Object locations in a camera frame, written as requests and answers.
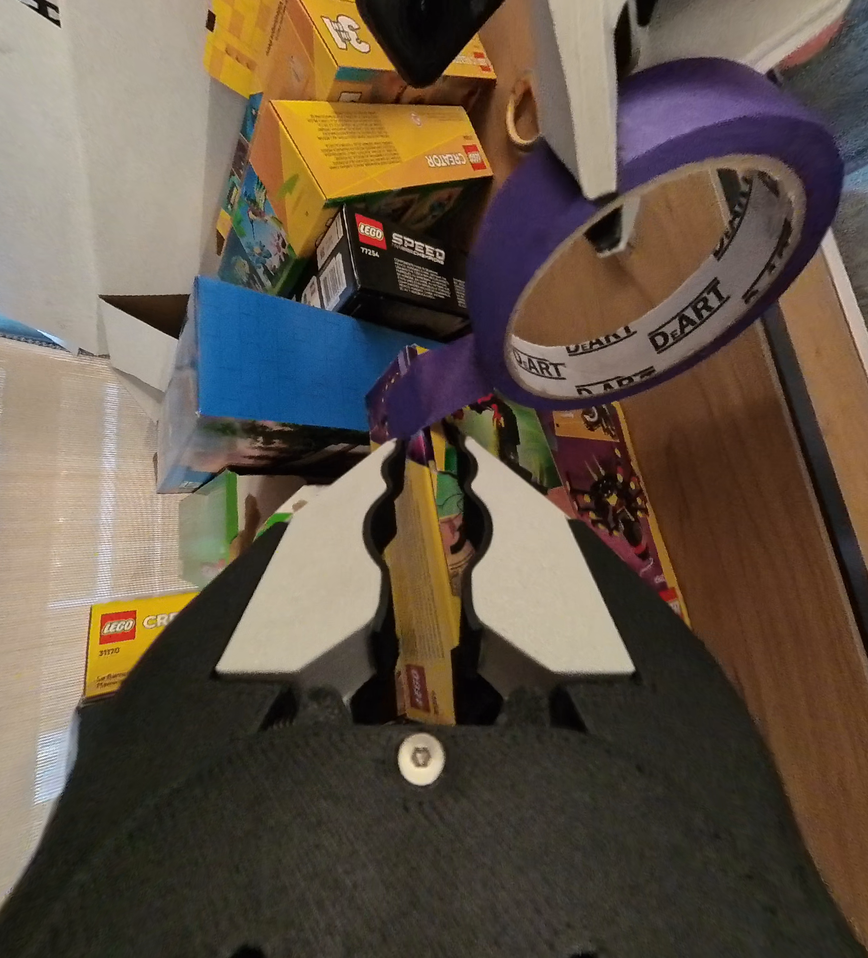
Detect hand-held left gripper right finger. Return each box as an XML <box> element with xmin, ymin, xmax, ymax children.
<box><xmin>461</xmin><ymin>438</ymin><xmax>639</xmax><ymax>705</ymax></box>

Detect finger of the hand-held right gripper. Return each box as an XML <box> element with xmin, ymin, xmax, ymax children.
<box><xmin>530</xmin><ymin>0</ymin><xmax>622</xmax><ymax>202</ymax></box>
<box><xmin>586</xmin><ymin>0</ymin><xmax>852</xmax><ymax>255</ymax></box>

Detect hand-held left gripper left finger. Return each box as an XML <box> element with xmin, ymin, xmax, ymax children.
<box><xmin>214</xmin><ymin>439</ymin><xmax>405</xmax><ymax>705</ymax></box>

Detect grey yellow scissors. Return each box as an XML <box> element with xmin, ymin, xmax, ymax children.
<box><xmin>503</xmin><ymin>71</ymin><xmax>545</xmax><ymax>148</ymax></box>

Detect spider toy box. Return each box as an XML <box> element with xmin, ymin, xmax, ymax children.
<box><xmin>365</xmin><ymin>348</ymin><xmax>693</xmax><ymax>728</ymax></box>

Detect purple masking tape roll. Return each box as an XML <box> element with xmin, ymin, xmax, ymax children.
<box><xmin>365</xmin><ymin>58</ymin><xmax>847</xmax><ymax>440</ymax></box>

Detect large green toy box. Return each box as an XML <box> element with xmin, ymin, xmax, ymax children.
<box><xmin>178</xmin><ymin>470</ymin><xmax>311</xmax><ymax>592</ymax></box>

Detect yellow Creator boxes pile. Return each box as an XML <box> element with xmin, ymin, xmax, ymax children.
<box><xmin>213</xmin><ymin>99</ymin><xmax>496</xmax><ymax>299</ymax></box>

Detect yellow flamingo toy box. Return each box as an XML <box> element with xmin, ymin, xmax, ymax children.
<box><xmin>77</xmin><ymin>590</ymin><xmax>205</xmax><ymax>706</ymax></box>

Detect blue toy box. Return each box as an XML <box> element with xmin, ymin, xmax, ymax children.
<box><xmin>154</xmin><ymin>274</ymin><xmax>446</xmax><ymax>496</ymax></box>

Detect small black toy box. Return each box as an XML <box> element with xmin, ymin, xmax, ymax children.
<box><xmin>307</xmin><ymin>201</ymin><xmax>474</xmax><ymax>344</ymax></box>

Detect white cardboard box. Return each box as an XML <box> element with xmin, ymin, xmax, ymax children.
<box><xmin>0</xmin><ymin>0</ymin><xmax>214</xmax><ymax>409</ymax></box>

